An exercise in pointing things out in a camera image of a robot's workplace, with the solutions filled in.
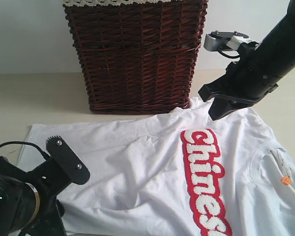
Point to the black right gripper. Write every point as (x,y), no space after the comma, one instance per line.
(245,84)

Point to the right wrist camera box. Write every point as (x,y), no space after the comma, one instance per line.
(226,41)

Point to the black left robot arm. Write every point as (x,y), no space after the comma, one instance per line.
(28,200)

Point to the white t-shirt with red lettering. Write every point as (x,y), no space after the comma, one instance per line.
(178,174)

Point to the dark red wicker basket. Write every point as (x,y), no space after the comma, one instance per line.
(139,58)

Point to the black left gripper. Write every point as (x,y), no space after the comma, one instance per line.
(28,200)

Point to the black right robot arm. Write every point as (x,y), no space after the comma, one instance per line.
(276,52)

